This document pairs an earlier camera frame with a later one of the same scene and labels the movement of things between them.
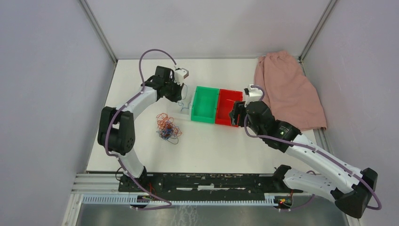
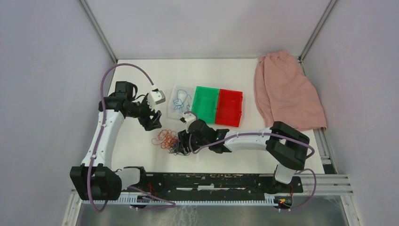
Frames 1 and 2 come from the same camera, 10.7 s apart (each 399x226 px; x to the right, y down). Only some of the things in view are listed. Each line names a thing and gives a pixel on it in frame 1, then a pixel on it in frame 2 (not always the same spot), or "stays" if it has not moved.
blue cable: x=182 y=99 → x=188 y=104
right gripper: x=239 y=108 → x=183 y=137
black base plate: x=212 y=184 stays
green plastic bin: x=204 y=104 stays
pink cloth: x=288 y=92 stays
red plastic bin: x=226 y=100 stays
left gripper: x=178 y=97 → x=155 y=124
